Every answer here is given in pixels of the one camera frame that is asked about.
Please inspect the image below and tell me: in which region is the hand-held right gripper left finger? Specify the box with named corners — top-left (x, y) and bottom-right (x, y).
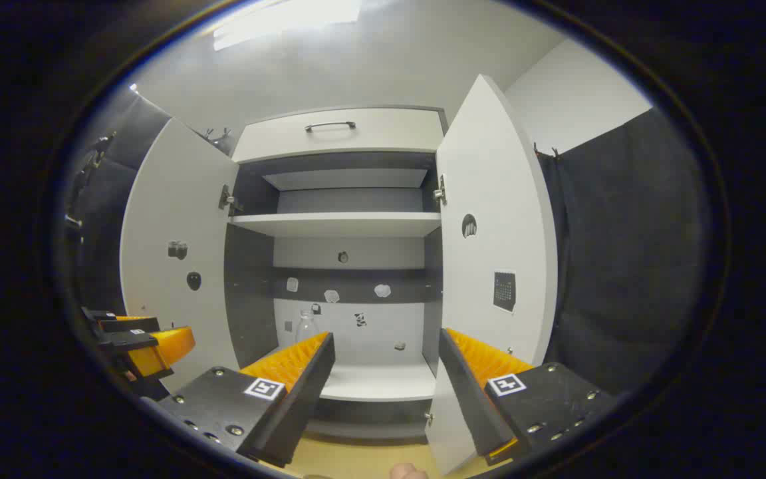
top-left (157, 331), bottom-right (336, 468)

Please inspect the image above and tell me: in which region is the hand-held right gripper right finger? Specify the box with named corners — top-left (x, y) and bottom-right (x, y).
top-left (438, 327), bottom-right (616, 466)

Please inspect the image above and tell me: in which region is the clear plastic bottle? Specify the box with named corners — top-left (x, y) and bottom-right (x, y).
top-left (296, 309), bottom-right (321, 345)

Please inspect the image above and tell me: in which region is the white cabinet door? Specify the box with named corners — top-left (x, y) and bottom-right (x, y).
top-left (425, 73), bottom-right (559, 474)
top-left (120, 118), bottom-right (241, 393)

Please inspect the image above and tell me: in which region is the white cabinet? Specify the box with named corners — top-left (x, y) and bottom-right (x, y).
top-left (223, 105), bottom-right (450, 443)

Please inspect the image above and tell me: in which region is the white cabinet drawer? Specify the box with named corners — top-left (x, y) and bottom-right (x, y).
top-left (232, 106), bottom-right (447, 164)

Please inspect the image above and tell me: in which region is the black backdrop cloth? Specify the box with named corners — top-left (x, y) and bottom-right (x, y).
top-left (67, 86), bottom-right (172, 315)
top-left (535, 108), bottom-right (711, 395)

